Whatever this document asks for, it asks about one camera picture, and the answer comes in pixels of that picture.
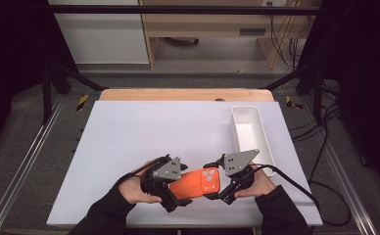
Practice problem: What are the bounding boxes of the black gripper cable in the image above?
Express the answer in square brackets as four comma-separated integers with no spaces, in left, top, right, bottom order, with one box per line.
[125,155,171,179]
[248,164,353,228]

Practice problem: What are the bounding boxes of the hanging black desk cables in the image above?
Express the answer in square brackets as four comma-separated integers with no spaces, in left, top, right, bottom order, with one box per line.
[267,1,309,71]

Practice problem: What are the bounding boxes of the white plastic bin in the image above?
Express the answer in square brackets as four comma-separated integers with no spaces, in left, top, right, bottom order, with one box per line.
[230,105,276,178]

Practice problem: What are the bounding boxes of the bundle of black floor cables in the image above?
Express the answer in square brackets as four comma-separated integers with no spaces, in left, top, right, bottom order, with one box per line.
[289,81,344,184]

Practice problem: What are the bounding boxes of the black horizontal frame bar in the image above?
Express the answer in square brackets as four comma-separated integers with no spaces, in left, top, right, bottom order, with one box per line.
[47,4,323,16]

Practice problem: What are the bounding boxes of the grey desk label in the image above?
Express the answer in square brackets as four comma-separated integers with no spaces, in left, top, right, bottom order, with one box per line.
[239,27,267,36]

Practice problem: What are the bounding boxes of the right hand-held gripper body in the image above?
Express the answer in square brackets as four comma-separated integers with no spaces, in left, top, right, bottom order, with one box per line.
[214,149,261,206]

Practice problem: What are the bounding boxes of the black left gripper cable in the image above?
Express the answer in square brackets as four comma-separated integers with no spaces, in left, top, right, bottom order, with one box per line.
[125,155,171,179]

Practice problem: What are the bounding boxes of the black curtain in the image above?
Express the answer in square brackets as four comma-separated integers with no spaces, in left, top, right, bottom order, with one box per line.
[297,0,380,192]
[0,0,79,161]

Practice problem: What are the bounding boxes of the white cabinet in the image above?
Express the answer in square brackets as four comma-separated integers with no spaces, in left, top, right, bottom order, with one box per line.
[47,0,151,66]

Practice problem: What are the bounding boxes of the wooden desk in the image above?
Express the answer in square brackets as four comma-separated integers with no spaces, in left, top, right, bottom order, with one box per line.
[138,0,323,71]

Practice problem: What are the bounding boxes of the black frame post with brace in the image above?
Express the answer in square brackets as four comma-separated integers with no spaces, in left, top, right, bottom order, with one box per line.
[41,61,109,125]
[259,62,325,124]

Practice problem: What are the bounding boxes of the aluminium floor rail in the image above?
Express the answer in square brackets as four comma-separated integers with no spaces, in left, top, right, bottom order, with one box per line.
[300,95,379,235]
[0,94,66,235]

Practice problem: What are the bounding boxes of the white table board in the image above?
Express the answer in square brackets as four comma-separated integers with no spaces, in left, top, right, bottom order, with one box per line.
[46,100,324,228]

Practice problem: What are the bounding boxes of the person's right hand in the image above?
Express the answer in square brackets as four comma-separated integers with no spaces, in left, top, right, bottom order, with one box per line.
[233,163,277,200]

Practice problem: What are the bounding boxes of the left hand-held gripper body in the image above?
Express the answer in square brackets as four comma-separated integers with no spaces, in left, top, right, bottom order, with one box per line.
[140,154,183,213]

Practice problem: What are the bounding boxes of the wooden table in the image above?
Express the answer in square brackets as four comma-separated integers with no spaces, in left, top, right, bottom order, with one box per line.
[99,87,275,103]

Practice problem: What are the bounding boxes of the orange phone case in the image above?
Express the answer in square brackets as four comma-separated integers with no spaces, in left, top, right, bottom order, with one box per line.
[168,166,222,201]

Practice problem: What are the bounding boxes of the person's left hand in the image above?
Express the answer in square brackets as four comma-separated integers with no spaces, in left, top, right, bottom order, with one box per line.
[118,160,163,206]

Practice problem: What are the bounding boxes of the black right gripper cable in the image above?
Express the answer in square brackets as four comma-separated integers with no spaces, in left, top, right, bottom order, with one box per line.
[248,164,353,228]

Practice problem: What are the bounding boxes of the yellow black tape strip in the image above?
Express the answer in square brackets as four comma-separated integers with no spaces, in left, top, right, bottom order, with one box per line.
[75,94,90,113]
[285,95,305,111]

